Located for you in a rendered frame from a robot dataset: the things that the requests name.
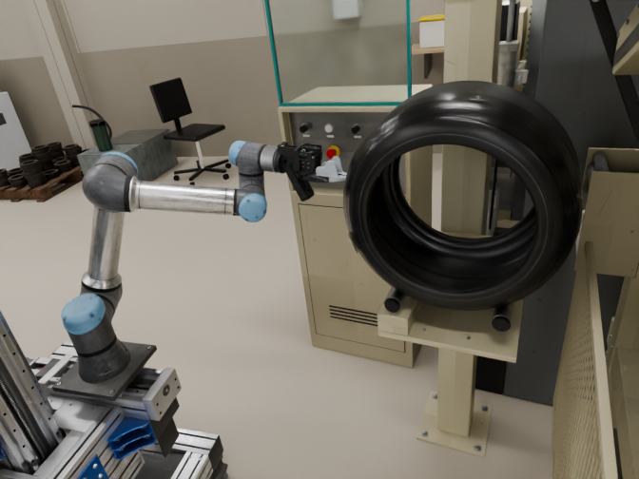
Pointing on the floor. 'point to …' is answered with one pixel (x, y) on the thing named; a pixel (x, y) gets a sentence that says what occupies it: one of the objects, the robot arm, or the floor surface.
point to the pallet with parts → (42, 172)
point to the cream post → (465, 183)
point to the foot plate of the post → (475, 443)
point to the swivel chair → (179, 104)
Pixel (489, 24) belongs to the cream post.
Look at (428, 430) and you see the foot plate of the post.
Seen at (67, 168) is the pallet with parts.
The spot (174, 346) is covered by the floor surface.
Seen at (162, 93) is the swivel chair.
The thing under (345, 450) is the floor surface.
